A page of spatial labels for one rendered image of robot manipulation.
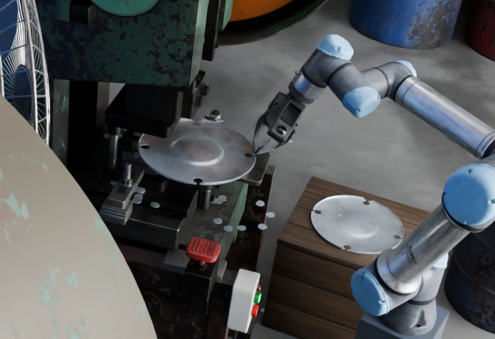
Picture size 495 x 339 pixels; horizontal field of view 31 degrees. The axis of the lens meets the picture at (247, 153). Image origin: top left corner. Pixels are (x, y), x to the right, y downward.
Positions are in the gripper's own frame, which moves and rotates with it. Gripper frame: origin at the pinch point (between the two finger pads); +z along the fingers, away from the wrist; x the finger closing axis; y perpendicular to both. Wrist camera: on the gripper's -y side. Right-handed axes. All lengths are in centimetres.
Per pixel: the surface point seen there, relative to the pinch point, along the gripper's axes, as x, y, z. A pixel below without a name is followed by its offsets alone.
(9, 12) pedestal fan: 54, -81, -46
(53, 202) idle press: 36, -140, -72
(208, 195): 4.1, -8.5, 13.2
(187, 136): 15.8, 0.9, 8.1
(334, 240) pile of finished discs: -41, 30, 30
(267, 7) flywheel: 15.9, 29.1, -20.7
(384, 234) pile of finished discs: -55, 39, 23
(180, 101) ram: 23.2, -10.2, -6.0
